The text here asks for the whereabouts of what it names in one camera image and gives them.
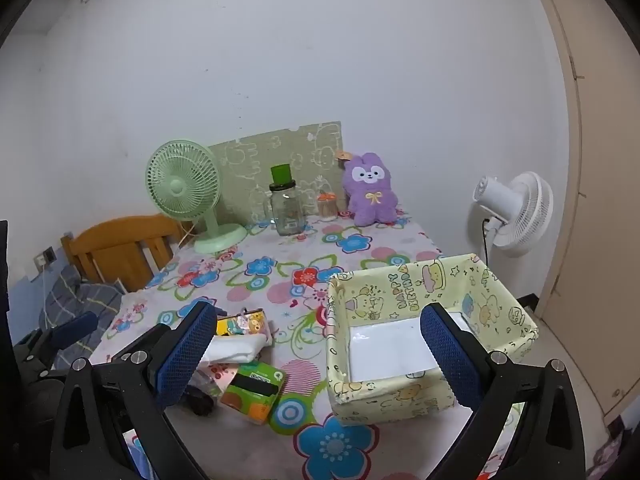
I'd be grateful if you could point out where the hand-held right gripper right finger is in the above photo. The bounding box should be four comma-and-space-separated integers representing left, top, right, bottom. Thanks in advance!
421, 302, 587, 480

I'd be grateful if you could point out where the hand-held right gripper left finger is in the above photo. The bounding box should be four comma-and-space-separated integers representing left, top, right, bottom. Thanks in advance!
50, 301, 218, 480

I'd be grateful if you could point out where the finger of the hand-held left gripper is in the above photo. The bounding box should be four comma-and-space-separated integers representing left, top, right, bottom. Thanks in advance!
52, 310, 99, 356

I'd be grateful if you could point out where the small dark fabric item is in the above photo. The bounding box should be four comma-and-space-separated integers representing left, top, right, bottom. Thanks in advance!
182, 385, 221, 417

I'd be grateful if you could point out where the yellow cartoon pouch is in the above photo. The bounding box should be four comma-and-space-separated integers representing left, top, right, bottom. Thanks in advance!
216, 308, 275, 348

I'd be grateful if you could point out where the green and orange packet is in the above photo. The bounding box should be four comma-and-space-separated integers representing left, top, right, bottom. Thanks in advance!
220, 361, 286, 426

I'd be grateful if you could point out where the yellow printed storage box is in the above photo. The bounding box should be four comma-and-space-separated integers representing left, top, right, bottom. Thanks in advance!
326, 254, 540, 427

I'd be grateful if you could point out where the grey plaid pillow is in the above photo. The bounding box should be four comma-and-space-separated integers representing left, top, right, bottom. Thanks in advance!
39, 265, 123, 366

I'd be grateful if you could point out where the wooden headboard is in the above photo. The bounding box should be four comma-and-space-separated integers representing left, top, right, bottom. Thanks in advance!
61, 214, 193, 293

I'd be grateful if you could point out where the floral tablecloth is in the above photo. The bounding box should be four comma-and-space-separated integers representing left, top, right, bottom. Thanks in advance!
87, 207, 531, 480

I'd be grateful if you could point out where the white standing fan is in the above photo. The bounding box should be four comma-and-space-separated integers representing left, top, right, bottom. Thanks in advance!
472, 171, 555, 259

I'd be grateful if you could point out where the green desk fan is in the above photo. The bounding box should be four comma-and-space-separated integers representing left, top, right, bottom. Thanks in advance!
145, 139, 248, 255

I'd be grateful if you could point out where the glass jar with green lid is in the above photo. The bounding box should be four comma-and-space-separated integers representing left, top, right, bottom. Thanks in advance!
261, 164, 307, 237

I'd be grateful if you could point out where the purple plush bunny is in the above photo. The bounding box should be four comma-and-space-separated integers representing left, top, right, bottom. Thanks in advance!
341, 152, 399, 227

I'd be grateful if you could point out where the beige door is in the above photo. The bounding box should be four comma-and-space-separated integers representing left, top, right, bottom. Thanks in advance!
520, 0, 640, 421

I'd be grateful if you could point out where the green printed foam board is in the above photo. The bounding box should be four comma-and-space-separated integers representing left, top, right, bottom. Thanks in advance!
207, 121, 349, 226

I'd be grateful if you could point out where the white charger cable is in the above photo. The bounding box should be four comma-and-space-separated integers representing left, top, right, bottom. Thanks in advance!
41, 260, 51, 331

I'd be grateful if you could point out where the white fan cable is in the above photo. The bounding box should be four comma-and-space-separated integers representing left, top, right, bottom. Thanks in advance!
177, 220, 198, 251

